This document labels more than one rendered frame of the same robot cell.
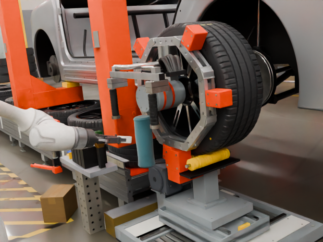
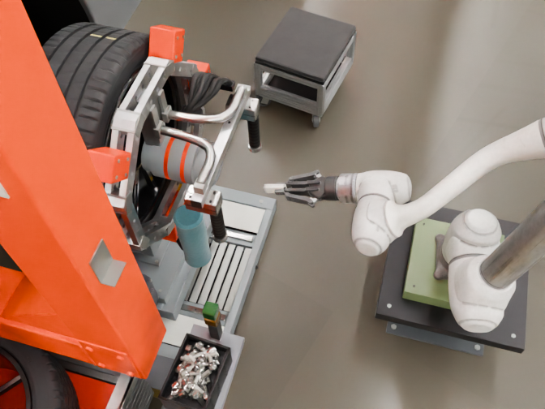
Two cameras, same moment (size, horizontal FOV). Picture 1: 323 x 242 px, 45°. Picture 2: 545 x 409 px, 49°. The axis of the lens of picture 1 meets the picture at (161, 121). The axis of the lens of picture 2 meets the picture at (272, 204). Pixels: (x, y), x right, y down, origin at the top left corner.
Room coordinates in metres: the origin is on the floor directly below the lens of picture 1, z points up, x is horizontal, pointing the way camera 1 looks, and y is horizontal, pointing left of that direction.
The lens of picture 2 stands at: (2.31, 1.01, 2.23)
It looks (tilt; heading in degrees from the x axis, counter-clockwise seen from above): 57 degrees down; 232
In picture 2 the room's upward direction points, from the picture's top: 2 degrees counter-clockwise
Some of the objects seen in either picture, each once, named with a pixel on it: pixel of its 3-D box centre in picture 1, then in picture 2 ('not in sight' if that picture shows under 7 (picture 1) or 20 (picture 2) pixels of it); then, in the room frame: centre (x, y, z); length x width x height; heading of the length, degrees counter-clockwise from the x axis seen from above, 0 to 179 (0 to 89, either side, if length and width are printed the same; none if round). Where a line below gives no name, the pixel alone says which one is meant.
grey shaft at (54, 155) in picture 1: (53, 145); not in sight; (3.21, 0.93, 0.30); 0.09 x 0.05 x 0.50; 35
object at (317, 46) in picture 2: not in sight; (304, 66); (0.86, -0.59, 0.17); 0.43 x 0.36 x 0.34; 25
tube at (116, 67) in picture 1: (137, 58); (178, 148); (1.91, 0.09, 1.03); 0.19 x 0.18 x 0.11; 125
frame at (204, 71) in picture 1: (172, 93); (160, 152); (1.90, -0.07, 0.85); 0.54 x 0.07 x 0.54; 35
